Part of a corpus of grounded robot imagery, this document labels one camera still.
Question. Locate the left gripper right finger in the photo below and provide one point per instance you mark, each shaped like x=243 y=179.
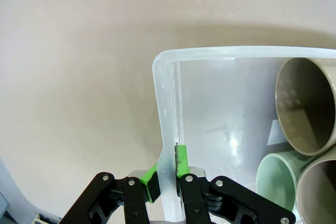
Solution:
x=194 y=203

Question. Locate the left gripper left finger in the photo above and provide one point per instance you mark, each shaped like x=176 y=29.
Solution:
x=134 y=203

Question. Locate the mint green cup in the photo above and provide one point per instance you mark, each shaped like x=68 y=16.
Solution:
x=278 y=182

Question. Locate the white perforated plastic basket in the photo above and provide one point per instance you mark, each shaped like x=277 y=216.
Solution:
x=215 y=98

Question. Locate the taupe cup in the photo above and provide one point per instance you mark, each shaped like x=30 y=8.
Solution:
x=304 y=108
x=320 y=192

